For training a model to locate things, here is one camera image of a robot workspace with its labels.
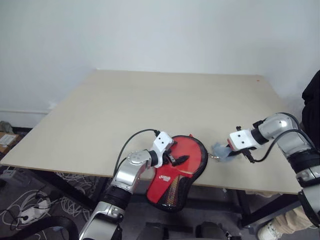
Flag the red table tennis paddle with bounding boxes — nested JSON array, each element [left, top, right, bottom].
[[169, 136, 206, 176]]

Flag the grey green crumpled bag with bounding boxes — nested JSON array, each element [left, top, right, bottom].
[[0, 120, 14, 133]]

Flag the white power strip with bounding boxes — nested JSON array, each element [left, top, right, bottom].
[[18, 199, 51, 225]]

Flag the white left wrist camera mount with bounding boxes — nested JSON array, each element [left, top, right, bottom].
[[152, 131, 175, 169]]

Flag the black metal table frame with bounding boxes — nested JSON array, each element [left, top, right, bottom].
[[0, 164, 304, 229]]

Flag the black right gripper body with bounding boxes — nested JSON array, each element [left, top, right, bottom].
[[232, 146, 256, 164]]

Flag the white tangled floor cables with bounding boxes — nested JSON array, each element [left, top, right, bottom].
[[0, 172, 106, 233]]

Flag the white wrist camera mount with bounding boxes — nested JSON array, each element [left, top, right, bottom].
[[152, 131, 175, 169], [228, 128, 257, 152]]

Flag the black curved strap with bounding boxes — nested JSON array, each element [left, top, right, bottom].
[[0, 216, 79, 240]]

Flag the person's black jacket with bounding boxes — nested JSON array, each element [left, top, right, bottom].
[[301, 70, 320, 134]]

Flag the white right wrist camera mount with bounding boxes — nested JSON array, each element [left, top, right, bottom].
[[228, 128, 257, 152]]

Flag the person's white sneaker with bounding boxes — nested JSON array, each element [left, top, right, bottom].
[[258, 220, 284, 240]]

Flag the person's beige trouser leg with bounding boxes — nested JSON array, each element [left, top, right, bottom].
[[274, 206, 314, 229]]

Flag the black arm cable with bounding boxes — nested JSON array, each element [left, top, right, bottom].
[[113, 128, 161, 180], [250, 128, 317, 164]]

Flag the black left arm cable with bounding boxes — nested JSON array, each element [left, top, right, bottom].
[[113, 128, 161, 180]]

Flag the brown cardboard box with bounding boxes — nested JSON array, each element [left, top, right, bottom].
[[0, 131, 20, 153]]

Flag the red black paddle case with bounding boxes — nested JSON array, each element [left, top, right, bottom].
[[145, 134, 209, 213]]

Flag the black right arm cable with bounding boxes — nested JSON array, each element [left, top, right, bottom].
[[250, 128, 317, 164]]

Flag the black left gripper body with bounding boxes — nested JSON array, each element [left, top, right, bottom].
[[162, 141, 179, 165]]

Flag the grey white plush keychain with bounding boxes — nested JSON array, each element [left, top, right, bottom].
[[209, 141, 241, 163]]

